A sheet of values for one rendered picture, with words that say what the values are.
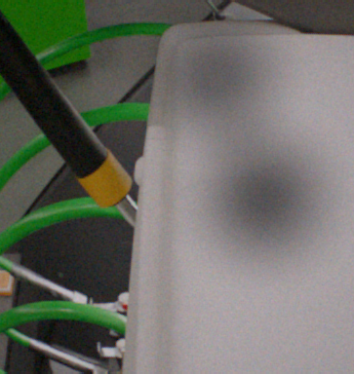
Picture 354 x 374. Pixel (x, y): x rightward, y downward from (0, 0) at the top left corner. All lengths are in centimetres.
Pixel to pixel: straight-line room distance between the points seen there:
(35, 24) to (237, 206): 391
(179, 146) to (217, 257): 5
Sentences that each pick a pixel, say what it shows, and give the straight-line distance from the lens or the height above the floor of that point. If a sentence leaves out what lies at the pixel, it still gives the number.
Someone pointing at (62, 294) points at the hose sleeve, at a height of 113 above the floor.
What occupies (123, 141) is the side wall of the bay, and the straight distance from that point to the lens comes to 106.
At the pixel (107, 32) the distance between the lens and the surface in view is 65.
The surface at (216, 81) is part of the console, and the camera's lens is 22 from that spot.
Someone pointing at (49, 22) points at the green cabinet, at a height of 40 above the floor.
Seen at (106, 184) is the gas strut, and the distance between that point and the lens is 34.
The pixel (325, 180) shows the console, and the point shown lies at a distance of 17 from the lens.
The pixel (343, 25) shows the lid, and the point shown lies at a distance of 26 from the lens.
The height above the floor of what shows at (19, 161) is 134.
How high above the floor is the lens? 164
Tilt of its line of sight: 33 degrees down
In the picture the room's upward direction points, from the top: 8 degrees counter-clockwise
